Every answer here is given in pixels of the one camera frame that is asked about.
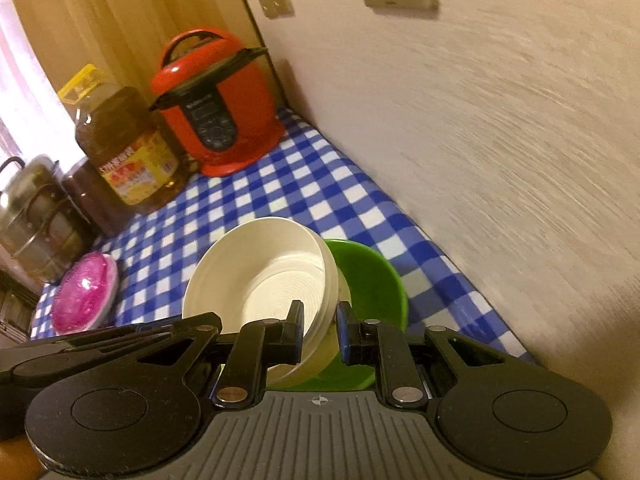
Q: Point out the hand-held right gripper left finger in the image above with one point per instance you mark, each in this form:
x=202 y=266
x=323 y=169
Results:
x=298 y=334

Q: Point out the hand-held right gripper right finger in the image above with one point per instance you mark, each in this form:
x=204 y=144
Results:
x=343 y=334

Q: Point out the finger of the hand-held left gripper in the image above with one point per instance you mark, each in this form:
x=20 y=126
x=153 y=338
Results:
x=120 y=340

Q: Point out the white ceramic plate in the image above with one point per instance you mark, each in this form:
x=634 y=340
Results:
x=114 y=290

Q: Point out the green plastic bowl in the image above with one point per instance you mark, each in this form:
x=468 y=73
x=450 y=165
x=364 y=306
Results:
x=370 y=285

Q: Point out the cream plastic bowl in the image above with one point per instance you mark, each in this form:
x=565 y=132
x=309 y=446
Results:
x=260 y=280

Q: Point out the person's left forearm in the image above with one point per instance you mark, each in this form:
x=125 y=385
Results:
x=17 y=462

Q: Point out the dark folding rack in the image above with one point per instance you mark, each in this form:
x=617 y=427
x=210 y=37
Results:
x=12 y=310

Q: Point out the stainless steel steamer pot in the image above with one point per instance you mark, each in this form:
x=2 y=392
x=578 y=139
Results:
x=40 y=240

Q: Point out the blue white checkered tablecloth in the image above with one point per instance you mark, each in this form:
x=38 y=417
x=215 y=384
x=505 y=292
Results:
x=350 y=200

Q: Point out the brown metal canister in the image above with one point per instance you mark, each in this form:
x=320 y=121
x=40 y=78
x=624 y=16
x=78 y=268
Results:
x=95 y=200

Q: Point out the large cooking oil bottle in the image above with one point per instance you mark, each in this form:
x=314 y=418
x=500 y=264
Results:
x=130 y=150

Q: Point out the red electric pressure cooker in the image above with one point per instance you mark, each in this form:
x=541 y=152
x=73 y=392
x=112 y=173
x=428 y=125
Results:
x=220 y=110

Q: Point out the sheer pink curtain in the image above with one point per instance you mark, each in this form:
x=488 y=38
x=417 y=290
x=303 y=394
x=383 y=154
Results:
x=20 y=85

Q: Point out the wooden cabinet panel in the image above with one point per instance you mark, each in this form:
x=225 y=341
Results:
x=125 y=10

